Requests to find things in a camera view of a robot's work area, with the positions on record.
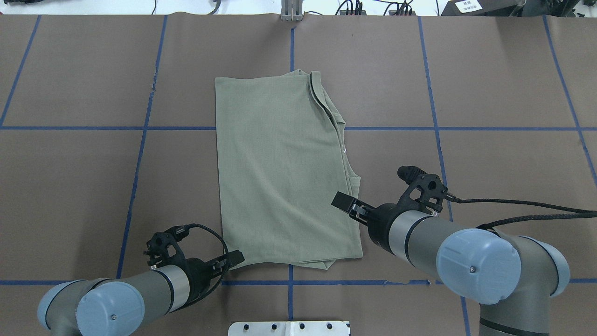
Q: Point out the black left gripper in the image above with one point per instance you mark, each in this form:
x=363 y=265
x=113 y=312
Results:
x=197 y=274

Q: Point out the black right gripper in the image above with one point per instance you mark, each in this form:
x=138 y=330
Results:
x=380 y=220

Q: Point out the green long-sleeve shirt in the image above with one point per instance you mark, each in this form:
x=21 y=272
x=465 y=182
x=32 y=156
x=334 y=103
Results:
x=281 y=160

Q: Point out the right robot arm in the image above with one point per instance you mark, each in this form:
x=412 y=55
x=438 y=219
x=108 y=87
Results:
x=512 y=278

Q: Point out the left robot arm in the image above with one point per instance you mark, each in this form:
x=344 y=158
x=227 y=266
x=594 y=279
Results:
x=118 y=307

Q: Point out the white central column base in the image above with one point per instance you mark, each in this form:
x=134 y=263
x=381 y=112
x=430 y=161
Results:
x=290 y=328

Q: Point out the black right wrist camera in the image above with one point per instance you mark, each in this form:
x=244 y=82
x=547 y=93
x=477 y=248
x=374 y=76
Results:
x=425 y=192

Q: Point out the aluminium frame post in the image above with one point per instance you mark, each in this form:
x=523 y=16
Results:
x=292 y=10

